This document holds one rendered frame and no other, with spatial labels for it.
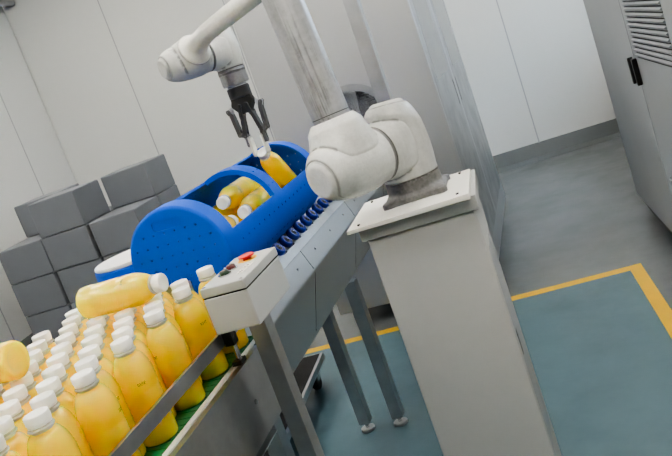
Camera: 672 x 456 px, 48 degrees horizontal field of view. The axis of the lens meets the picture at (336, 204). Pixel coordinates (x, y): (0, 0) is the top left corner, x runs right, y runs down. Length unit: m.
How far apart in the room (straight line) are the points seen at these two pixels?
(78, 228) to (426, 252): 3.99
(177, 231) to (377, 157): 0.54
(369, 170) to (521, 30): 5.04
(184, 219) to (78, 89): 5.95
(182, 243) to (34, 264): 4.08
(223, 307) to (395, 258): 0.64
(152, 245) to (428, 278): 0.73
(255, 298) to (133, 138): 6.19
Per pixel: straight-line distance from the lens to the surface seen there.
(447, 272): 2.02
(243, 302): 1.50
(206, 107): 7.31
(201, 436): 1.47
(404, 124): 2.01
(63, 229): 5.76
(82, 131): 7.87
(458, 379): 2.14
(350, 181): 1.86
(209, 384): 1.62
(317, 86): 1.90
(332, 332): 2.99
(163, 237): 1.97
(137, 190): 5.88
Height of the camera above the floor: 1.44
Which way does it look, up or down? 10 degrees down
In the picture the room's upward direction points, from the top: 20 degrees counter-clockwise
